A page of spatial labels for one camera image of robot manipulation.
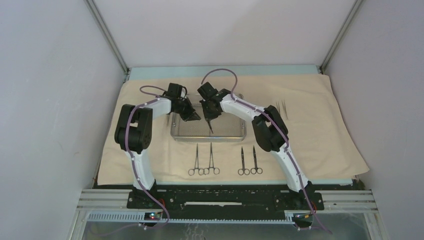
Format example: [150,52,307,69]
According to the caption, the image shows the aluminium frame rail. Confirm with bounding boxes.
[76,189,378,224]

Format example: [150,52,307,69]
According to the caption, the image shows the thin metal needle tweezers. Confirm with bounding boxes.
[276,101,287,115]

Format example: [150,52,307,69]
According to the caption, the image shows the beige cloth wrap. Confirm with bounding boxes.
[97,74,369,185]

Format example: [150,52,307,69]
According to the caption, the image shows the metal surgical forceps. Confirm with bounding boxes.
[282,100,290,115]

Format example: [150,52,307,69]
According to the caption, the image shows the metal surgical scissors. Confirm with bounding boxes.
[250,146,263,175]

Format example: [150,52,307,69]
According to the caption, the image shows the metal hemostat clamp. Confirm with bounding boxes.
[187,144,205,176]
[203,143,221,175]

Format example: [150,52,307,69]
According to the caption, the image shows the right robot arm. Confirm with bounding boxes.
[197,82,311,209]

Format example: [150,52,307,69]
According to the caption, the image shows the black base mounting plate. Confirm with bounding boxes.
[132,183,324,211]

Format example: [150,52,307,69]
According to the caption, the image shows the metal surgical instrument tray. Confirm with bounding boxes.
[170,93,247,143]

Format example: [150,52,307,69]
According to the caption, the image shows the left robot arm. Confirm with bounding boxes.
[114,83,201,208]

